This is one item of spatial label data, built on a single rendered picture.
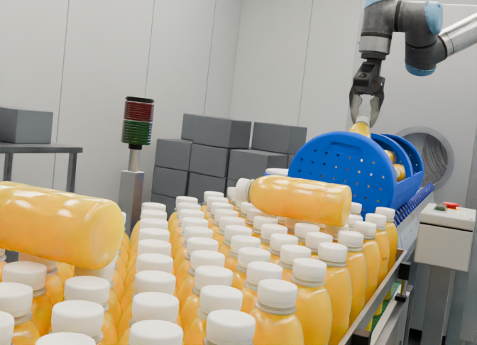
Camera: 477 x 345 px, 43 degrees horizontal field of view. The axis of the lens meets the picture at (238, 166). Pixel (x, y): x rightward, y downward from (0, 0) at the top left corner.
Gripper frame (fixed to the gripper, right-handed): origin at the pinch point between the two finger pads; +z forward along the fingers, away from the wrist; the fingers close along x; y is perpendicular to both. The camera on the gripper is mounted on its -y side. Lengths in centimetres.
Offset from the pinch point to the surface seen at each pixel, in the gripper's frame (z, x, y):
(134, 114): 4, 35, -69
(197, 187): 76, 201, 317
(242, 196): 14, 2, -85
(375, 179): 14.1, -9.6, -22.8
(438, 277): 29, -29, -50
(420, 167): 15, -13, 58
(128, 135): 8, 36, -69
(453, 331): 92, -32, 119
